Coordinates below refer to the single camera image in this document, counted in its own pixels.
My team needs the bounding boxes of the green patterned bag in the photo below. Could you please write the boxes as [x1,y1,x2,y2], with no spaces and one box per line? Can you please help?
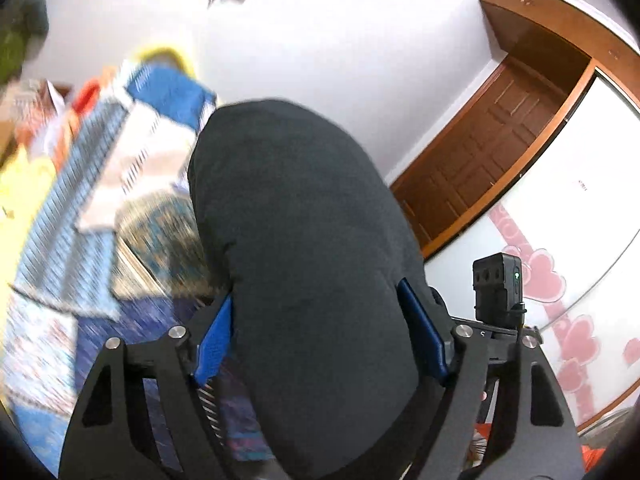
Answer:
[0,22,32,83]

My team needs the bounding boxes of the blue patterned blanket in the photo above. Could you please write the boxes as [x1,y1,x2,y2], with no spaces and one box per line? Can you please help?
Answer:
[0,60,281,480]

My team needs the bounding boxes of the black hoodie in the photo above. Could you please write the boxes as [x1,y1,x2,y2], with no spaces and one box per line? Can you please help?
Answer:
[187,99,451,480]

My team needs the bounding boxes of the red cloth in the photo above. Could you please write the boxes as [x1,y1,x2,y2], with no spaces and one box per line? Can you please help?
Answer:
[70,76,103,113]

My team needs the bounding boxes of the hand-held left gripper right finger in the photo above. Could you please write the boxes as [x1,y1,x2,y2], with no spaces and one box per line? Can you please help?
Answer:
[396,279,586,480]

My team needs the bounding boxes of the wooden door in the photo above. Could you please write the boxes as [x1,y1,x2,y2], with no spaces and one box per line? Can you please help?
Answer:
[390,0,640,261]

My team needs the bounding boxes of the yellow printed cloth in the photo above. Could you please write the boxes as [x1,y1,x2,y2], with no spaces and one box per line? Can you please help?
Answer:
[0,45,197,281]

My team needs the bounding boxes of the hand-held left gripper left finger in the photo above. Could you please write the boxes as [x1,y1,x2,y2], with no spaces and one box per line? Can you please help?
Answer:
[57,292,236,480]

